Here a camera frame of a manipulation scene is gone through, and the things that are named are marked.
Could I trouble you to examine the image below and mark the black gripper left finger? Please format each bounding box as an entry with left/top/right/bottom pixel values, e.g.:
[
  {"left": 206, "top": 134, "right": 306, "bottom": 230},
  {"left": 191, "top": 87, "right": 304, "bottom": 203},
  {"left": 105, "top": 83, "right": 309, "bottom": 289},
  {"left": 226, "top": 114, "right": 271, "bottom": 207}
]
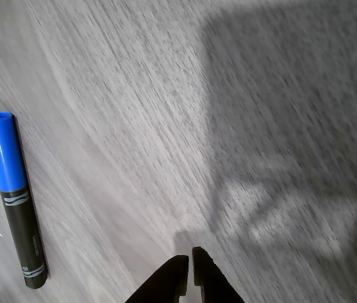
[{"left": 124, "top": 254, "right": 190, "bottom": 303}]

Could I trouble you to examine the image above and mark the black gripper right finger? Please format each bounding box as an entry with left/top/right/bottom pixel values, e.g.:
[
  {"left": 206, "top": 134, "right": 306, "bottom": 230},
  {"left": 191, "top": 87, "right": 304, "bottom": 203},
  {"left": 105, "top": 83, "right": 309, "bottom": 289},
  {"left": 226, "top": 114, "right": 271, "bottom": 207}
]
[{"left": 192, "top": 246, "right": 245, "bottom": 303}]

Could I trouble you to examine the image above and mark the blue capped black marker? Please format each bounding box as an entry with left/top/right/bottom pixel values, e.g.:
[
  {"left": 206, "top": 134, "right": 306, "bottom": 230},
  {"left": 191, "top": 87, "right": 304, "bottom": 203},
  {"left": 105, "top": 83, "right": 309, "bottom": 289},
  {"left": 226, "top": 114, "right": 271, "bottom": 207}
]
[{"left": 0, "top": 112, "right": 49, "bottom": 290}]

